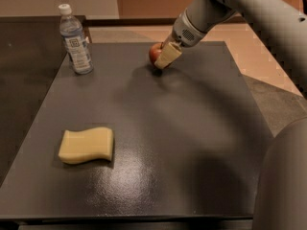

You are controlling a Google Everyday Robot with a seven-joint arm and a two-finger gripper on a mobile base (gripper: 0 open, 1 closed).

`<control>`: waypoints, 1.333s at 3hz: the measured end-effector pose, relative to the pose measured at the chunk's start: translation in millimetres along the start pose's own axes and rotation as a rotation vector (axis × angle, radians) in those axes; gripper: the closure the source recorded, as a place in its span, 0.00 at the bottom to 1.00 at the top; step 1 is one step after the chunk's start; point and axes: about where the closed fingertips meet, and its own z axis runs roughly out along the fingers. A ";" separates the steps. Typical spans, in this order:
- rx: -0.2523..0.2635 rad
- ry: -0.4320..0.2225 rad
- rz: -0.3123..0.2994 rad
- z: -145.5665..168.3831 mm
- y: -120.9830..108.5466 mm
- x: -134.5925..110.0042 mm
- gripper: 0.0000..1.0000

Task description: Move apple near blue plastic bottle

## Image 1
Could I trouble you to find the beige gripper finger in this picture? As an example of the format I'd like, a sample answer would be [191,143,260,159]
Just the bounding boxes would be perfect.
[153,42,182,69]
[162,35,177,49]

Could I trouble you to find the red apple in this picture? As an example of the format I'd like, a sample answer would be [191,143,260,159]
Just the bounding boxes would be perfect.
[149,42,163,69]

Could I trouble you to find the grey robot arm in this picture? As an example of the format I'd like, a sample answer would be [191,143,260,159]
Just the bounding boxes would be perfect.
[149,0,307,230]

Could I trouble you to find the clear plastic water bottle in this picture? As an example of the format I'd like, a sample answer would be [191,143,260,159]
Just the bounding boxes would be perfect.
[59,4,93,75]

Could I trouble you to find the yellow sponge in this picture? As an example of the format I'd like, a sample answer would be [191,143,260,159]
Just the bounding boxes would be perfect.
[59,127,114,165]

